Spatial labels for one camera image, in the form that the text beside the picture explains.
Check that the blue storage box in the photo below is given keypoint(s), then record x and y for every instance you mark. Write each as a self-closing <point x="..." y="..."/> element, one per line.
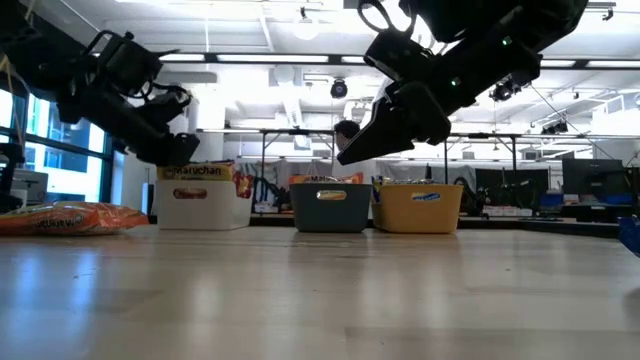
<point x="552" y="200"/>

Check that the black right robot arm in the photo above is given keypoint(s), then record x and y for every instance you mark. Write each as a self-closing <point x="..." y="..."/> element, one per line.
<point x="525" y="20"/>

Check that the black ceiling spotlight cluster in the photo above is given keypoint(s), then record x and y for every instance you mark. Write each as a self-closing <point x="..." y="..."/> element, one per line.
<point x="502" y="91"/>

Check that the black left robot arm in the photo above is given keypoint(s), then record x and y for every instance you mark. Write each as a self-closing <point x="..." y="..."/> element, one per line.
<point x="35" y="55"/>

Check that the white desktop machine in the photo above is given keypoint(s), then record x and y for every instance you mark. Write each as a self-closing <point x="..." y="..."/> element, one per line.
<point x="30" y="185"/>

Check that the black background equipment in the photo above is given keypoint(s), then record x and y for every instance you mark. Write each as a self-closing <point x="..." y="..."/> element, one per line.
<point x="480" y="200"/>

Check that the black stand equipment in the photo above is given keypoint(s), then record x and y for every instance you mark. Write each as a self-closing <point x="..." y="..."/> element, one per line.
<point x="10" y="170"/>

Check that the teal plastic bin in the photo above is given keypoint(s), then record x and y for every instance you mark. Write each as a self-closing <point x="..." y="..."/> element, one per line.
<point x="330" y="215"/>

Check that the large window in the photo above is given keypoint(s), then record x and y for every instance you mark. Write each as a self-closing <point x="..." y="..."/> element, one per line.
<point x="65" y="165"/>

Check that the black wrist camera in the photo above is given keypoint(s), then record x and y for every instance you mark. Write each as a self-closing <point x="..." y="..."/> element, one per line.
<point x="127" y="62"/>
<point x="400" y="55"/>

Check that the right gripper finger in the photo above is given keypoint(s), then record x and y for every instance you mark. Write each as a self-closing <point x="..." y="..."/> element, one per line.
<point x="427" y="115"/>
<point x="380" y="135"/>

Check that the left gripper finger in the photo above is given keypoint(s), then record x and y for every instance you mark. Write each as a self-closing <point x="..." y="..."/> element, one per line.
<point x="152" y="154"/>
<point x="182" y="149"/>

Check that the long ceiling light track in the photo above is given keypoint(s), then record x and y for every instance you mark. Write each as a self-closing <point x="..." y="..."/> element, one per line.
<point x="275" y="58"/>

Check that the person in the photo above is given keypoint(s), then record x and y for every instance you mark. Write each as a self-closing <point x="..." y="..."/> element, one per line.
<point x="346" y="130"/>

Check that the black aluminium table frame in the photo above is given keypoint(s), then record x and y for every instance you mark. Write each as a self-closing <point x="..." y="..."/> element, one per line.
<point x="550" y="227"/>

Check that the black monitor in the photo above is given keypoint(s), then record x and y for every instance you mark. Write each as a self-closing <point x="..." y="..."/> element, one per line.
<point x="530" y="176"/>
<point x="592" y="177"/>

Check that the orange plastic bin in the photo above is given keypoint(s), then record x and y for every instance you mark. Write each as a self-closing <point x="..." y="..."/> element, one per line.
<point x="417" y="217"/>

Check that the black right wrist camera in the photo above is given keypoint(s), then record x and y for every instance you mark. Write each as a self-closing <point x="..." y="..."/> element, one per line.
<point x="400" y="55"/>

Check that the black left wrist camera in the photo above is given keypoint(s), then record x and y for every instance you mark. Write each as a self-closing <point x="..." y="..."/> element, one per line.
<point x="127" y="62"/>

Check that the black metal gantry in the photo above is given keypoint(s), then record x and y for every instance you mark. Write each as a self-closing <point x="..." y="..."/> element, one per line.
<point x="550" y="136"/>

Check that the white round ceiling lamp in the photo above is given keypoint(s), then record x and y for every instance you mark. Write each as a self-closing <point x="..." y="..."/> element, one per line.
<point x="306" y="27"/>

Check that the white plastic bin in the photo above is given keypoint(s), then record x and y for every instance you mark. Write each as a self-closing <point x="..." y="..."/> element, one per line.
<point x="210" y="210"/>

